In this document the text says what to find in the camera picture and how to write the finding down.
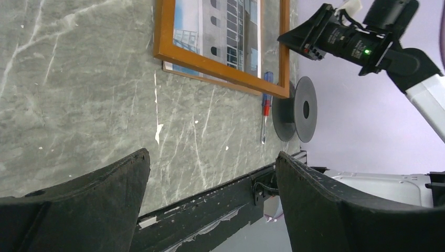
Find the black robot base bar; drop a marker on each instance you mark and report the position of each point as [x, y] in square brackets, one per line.
[205, 220]

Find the wooden picture frame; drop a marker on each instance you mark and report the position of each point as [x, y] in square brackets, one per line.
[165, 50]

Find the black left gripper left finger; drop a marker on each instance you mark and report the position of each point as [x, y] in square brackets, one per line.
[94, 212]

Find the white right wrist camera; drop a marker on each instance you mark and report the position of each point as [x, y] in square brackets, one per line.
[351, 6]

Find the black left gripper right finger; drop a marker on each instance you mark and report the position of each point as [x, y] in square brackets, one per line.
[323, 214]

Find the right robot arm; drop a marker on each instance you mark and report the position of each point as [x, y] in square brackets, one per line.
[374, 44]

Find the dark grey round disc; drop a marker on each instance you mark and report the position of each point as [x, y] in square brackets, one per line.
[297, 114]

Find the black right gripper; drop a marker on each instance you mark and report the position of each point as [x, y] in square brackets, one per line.
[319, 35]

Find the building photo print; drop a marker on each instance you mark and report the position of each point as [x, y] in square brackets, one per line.
[226, 31]

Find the blue handled screwdriver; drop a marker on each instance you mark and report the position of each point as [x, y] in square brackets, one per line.
[266, 105]

